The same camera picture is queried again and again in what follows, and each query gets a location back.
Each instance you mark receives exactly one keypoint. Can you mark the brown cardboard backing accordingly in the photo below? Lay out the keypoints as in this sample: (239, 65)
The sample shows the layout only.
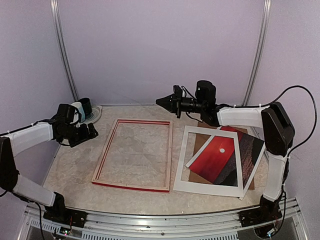
(200, 140)

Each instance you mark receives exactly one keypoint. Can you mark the light blue mug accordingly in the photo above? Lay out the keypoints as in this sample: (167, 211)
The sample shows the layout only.
(79, 109)

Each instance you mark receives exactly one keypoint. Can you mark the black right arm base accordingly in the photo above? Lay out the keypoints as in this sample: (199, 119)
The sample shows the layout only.
(257, 215)

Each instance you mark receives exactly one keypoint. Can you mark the red and black photo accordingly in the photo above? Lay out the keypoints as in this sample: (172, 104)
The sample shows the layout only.
(226, 163)

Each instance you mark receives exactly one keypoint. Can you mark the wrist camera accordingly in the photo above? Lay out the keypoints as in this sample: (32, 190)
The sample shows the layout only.
(179, 92)
(76, 119)

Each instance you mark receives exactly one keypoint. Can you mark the left aluminium corner post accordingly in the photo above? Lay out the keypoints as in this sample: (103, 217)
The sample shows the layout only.
(54, 4)

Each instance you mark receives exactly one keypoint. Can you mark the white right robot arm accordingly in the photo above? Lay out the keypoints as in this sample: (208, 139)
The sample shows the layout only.
(278, 131)

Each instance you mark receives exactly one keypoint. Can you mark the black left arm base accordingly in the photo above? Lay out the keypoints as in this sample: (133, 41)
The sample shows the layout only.
(71, 217)

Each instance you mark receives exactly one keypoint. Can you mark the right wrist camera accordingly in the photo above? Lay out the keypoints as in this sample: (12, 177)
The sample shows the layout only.
(179, 92)

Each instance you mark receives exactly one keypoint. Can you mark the right aluminium corner post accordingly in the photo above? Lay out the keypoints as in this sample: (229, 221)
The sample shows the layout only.
(258, 52)

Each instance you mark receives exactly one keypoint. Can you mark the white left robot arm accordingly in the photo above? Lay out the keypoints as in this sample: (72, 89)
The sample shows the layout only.
(24, 147)

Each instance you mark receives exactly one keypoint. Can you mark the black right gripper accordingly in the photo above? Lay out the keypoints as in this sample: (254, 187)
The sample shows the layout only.
(169, 103)

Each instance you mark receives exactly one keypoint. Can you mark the aluminium front rail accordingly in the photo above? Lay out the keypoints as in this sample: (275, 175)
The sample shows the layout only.
(221, 225)

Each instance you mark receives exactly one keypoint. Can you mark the white photo mat border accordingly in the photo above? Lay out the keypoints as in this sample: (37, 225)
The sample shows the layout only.
(181, 162)

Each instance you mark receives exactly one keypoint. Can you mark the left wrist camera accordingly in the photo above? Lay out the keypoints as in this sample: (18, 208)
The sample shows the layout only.
(76, 119)

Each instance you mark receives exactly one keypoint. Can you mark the red wooden picture frame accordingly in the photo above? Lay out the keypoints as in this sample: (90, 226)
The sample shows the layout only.
(170, 155)

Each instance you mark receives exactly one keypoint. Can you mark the dark green mug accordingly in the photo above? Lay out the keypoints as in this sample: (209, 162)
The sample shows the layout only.
(87, 106)

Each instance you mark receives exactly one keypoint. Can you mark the white round plate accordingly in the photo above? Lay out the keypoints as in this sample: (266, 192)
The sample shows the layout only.
(95, 114)

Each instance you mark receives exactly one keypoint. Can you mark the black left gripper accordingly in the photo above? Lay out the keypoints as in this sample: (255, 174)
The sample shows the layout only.
(85, 136)

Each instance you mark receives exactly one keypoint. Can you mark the aluminium corner post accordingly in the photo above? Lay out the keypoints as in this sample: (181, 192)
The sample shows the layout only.
(258, 52)
(54, 4)

